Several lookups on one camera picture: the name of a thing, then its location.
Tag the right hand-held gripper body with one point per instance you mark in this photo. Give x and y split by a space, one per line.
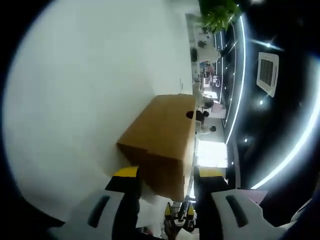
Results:
181 221

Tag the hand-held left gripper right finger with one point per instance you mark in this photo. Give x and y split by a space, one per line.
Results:
220 207

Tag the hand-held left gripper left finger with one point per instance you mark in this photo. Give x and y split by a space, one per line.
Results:
120 207

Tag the brown cardboard shoe box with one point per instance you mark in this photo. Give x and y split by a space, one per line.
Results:
160 130

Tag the ceiling light strip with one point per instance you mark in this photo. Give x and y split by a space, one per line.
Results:
246 75
295 155

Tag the pink monitor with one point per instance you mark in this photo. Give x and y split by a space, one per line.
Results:
217 110

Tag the ceiling air conditioner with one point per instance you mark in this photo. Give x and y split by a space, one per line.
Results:
267 72

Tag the green potted plant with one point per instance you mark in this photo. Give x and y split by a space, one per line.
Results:
217 12

